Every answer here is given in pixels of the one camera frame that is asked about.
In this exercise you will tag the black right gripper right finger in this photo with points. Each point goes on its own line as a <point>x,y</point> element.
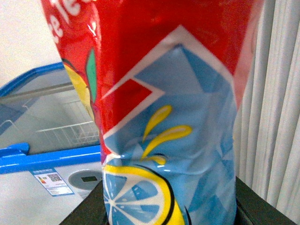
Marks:
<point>253,210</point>

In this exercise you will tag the white vertical curtain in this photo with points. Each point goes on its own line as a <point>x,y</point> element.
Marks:
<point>267,129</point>

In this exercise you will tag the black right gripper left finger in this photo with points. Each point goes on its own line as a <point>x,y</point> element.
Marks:
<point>91,211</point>

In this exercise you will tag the white blue chest freezer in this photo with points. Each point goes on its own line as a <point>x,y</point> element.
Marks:
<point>23,200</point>

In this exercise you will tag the glass sliding freezer lid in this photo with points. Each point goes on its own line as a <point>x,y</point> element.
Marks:
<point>33,105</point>

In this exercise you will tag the grey round thermostat panel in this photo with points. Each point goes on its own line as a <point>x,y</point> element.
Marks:
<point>84,181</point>

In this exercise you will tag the white wire freezer basket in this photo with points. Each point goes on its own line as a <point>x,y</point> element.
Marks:
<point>80,130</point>

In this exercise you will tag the blue energy label sticker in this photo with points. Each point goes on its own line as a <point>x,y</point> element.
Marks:
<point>51,180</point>

